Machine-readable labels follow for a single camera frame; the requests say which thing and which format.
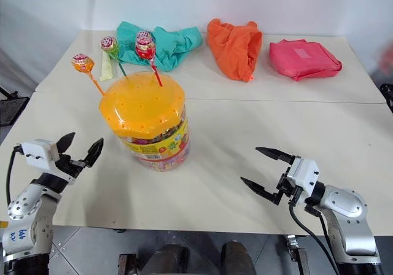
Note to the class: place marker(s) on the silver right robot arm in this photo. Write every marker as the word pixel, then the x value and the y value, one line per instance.
pixel 347 207

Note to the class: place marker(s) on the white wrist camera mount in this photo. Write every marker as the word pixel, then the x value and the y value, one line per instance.
pixel 304 175
pixel 37 153

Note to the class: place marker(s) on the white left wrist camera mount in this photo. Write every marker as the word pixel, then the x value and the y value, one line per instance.
pixel 37 153

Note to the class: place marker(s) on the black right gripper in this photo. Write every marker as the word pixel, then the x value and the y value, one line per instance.
pixel 284 186

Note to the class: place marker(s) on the dark rounded shape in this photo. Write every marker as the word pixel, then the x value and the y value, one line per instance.
pixel 237 256

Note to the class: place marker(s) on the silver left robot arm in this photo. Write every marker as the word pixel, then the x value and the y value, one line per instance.
pixel 24 201

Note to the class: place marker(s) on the pink folded cloth bag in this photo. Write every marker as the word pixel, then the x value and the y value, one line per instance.
pixel 301 60

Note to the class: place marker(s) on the orange crumpled cloth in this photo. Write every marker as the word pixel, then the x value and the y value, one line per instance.
pixel 233 51

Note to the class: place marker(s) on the black frame object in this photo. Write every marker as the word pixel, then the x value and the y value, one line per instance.
pixel 387 97

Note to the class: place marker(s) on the orange lollipop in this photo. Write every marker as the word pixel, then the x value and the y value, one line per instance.
pixel 82 63

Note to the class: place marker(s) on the pale yellow wrapper tube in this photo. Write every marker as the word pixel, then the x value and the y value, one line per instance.
pixel 106 67

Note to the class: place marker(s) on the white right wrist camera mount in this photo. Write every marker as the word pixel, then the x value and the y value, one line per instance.
pixel 304 175

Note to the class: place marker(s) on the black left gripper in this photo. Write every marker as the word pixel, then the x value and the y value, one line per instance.
pixel 67 166

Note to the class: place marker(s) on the black metal stand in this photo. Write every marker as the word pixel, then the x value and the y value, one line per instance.
pixel 10 106

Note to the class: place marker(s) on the lollipop jar with orange lid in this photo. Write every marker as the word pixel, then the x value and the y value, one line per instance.
pixel 144 109

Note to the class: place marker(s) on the teal crumpled cloth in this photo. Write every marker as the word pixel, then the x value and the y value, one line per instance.
pixel 172 48

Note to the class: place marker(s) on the green lollipop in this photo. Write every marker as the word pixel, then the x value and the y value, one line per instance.
pixel 108 43

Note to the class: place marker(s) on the red lollipop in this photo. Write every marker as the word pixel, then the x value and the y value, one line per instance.
pixel 145 49

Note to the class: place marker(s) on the small yellow tag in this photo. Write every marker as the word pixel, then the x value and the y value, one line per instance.
pixel 3 224

